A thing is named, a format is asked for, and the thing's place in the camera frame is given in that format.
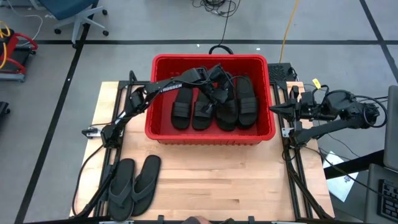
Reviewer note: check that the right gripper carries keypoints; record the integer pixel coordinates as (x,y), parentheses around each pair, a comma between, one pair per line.
(298,115)

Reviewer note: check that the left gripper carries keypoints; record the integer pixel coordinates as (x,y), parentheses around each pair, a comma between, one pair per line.
(213,88)

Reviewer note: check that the dark grey flip-flop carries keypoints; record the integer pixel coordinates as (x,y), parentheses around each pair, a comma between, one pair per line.
(146,186)
(122,193)

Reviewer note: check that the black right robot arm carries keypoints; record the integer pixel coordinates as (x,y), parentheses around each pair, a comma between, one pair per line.
(326,129)

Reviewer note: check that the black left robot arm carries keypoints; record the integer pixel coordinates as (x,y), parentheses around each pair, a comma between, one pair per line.
(174,85)

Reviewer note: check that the red plastic bin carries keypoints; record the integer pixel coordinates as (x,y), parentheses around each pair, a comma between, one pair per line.
(261,130)

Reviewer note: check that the black perforated box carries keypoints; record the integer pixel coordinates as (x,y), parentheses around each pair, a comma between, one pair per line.
(280,73)

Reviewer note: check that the yellow tag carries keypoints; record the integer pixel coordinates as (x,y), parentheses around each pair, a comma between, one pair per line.
(316,83)

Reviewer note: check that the black flat bar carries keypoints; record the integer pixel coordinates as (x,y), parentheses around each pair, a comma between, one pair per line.
(354,165)

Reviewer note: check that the white paper sheet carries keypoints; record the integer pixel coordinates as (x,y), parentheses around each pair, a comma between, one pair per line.
(342,186)

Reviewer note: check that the grey monitor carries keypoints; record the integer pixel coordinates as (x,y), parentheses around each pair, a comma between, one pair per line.
(391,130)

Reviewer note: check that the grey desk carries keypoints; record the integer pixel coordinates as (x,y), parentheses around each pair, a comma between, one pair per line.
(371,193)

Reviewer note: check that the black keyboard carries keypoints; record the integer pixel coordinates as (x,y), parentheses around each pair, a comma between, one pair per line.
(388,202)

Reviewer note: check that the blue-seat office chair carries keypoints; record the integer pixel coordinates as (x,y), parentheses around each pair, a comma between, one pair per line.
(68,7)

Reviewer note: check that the red metal cart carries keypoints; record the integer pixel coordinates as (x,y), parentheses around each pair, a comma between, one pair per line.
(11,46)

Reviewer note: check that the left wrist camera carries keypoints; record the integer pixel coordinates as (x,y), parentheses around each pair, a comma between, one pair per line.
(222,96)

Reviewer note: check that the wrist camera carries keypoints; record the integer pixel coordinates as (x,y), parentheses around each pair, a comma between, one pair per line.
(222,96)
(306,99)

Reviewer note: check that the silver base bracket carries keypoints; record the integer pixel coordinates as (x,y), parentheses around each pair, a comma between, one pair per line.
(287,132)
(91,132)

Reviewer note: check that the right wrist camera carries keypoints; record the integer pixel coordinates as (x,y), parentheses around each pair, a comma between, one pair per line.
(306,99)

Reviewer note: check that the black right frame rails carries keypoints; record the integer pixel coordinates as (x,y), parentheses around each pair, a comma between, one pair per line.
(289,165)

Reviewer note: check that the black frame rails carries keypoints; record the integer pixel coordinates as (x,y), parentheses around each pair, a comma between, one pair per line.
(289,165)
(109,161)

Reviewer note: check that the black left frame rails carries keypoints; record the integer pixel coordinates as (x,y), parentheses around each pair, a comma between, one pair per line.
(109,161)

